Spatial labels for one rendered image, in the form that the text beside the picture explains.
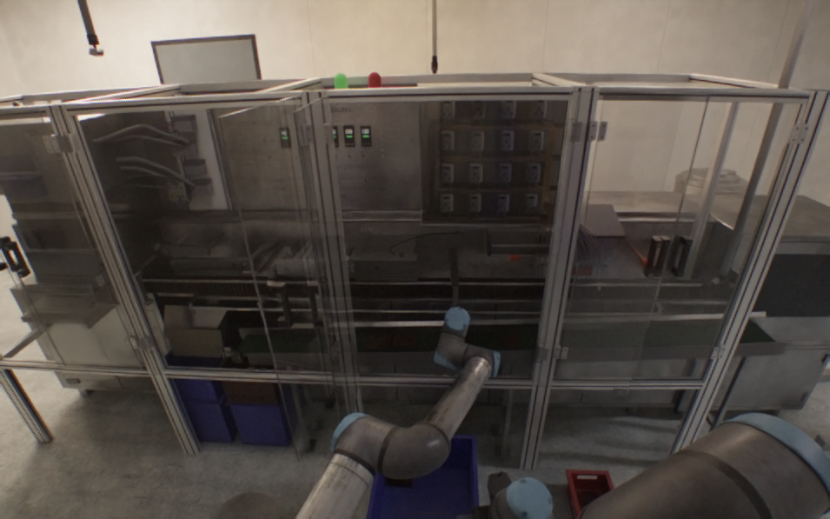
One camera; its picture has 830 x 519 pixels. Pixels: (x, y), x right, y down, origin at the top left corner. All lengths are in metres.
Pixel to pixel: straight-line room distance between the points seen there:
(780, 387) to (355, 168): 2.52
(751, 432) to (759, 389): 2.34
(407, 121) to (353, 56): 2.85
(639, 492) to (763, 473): 0.11
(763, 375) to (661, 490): 2.37
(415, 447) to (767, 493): 0.72
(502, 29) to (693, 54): 1.96
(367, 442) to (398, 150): 1.34
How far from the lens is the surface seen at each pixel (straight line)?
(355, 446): 1.07
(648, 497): 0.49
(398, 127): 1.97
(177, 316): 2.32
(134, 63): 5.75
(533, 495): 1.02
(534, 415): 2.08
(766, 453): 0.55
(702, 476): 0.50
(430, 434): 1.08
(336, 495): 1.04
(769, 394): 2.97
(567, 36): 4.84
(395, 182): 2.03
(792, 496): 0.55
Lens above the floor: 1.89
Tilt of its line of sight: 27 degrees down
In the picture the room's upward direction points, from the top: 2 degrees counter-clockwise
